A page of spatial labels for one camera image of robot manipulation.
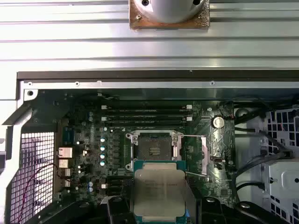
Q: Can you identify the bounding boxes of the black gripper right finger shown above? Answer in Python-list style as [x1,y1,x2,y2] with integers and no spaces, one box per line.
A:
[186,179,292,224]

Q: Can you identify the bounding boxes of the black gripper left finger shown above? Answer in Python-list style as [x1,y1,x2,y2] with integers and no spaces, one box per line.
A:
[35,186,135,224]

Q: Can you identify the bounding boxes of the silver green CPU chip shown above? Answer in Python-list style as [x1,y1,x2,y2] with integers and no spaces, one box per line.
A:
[129,160,188,224]

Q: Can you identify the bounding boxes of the RAM slot white latches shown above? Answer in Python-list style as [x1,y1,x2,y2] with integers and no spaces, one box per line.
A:
[101,105,193,111]
[101,183,134,189]
[101,116,193,122]

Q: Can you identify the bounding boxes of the RAM slot black latches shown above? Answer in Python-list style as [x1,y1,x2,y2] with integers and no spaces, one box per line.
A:
[107,176,135,183]
[104,121,193,128]
[104,110,193,116]

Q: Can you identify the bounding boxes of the CPU socket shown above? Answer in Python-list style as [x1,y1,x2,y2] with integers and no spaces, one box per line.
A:
[125,130,185,171]

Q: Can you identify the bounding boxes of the green motherboard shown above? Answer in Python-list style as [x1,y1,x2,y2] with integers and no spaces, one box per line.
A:
[54,98,236,210]

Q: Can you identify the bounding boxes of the silver perforated drive cage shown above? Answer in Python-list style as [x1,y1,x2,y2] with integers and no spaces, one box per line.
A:
[263,108,299,224]

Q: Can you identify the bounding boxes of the silver coin cell battery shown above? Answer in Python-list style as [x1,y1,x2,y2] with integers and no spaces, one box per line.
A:
[211,116,225,128]

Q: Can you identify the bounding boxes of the blue rear port connector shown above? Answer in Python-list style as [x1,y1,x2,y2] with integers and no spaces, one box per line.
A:
[62,126,76,145]

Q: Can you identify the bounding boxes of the black PC case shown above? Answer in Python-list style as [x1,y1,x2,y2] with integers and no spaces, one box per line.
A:
[0,70,299,224]

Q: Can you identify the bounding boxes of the black cable with plug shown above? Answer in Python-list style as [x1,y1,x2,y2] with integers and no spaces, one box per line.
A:
[235,182,266,201]

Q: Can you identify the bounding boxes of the thick black cable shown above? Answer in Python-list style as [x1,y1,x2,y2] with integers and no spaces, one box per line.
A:
[235,153,285,187]

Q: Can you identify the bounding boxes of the black cable bundle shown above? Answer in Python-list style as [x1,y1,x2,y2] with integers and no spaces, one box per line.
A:
[234,126,295,161]

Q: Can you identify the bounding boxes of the brown square base plate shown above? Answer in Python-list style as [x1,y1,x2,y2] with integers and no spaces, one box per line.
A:
[129,0,210,30]

